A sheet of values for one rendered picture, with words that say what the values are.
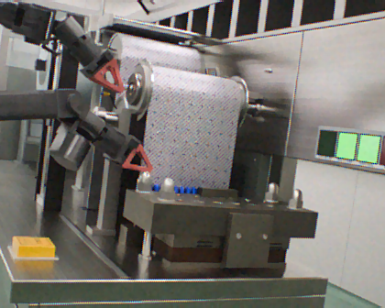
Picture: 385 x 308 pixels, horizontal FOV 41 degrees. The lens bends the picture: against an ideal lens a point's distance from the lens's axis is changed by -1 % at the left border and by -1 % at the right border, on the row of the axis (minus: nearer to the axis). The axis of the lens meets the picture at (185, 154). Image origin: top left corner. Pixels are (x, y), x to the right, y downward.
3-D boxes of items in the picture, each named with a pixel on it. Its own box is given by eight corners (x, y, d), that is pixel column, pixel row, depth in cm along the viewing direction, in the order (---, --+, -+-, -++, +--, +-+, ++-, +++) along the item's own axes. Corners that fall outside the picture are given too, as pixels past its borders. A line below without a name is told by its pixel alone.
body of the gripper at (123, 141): (123, 166, 111) (94, 147, 108) (108, 159, 120) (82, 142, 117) (139, 140, 112) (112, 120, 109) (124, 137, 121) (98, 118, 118)
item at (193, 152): (137, 192, 119) (148, 111, 118) (225, 199, 130) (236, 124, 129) (137, 192, 119) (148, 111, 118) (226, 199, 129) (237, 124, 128)
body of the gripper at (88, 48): (93, 72, 115) (70, 47, 113) (83, 76, 124) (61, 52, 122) (114, 53, 117) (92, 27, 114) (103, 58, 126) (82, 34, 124)
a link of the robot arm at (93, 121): (86, 103, 110) (76, 108, 114) (71, 129, 107) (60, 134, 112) (112, 121, 113) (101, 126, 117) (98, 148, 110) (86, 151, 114)
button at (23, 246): (11, 247, 102) (13, 236, 102) (47, 248, 105) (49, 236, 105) (16, 258, 95) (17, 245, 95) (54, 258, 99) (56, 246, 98)
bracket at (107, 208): (83, 230, 127) (99, 104, 125) (109, 231, 130) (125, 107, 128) (89, 235, 122) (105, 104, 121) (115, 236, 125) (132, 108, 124)
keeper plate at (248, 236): (220, 265, 107) (228, 212, 106) (261, 265, 111) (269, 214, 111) (226, 269, 105) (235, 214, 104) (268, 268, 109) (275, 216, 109)
